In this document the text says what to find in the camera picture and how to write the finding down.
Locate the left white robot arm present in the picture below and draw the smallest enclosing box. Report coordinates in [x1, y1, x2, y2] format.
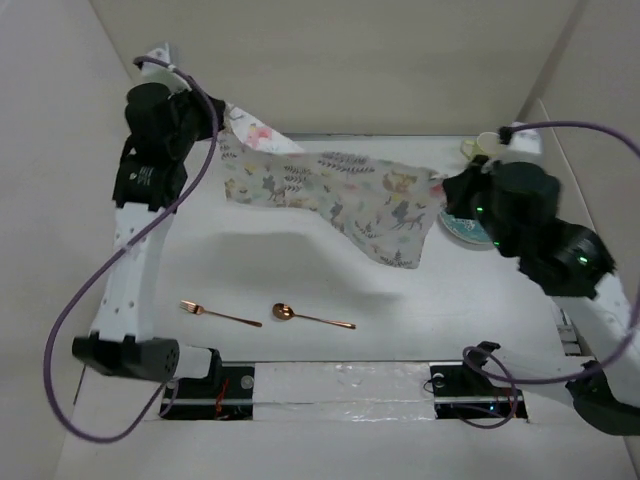
[72, 54, 225, 397]

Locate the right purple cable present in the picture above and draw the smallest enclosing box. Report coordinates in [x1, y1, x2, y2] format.
[462, 119, 640, 429]

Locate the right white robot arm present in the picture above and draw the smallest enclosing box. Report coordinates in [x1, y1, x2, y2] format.
[442, 121, 639, 437]

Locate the pale yellow mug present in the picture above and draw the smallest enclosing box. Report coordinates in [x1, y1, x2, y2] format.
[460, 132, 505, 161]

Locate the copper fork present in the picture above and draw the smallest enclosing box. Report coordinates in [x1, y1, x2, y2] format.
[179, 300, 263, 328]

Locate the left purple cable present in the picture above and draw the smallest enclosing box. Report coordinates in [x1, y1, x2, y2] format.
[43, 55, 221, 444]

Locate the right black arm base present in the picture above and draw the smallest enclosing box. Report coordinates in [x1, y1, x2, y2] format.
[423, 360, 528, 421]

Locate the purple cable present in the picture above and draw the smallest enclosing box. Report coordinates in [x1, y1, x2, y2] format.
[43, 55, 221, 444]
[462, 119, 640, 429]

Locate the animal print cloth placemat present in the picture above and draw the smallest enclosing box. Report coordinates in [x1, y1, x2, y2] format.
[217, 105, 445, 269]

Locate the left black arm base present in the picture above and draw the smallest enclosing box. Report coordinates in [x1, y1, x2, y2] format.
[159, 354, 255, 421]

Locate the copper spoon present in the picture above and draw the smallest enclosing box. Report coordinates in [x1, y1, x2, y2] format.
[272, 303, 357, 330]

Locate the red and teal plate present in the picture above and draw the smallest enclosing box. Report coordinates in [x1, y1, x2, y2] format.
[439, 210, 493, 245]

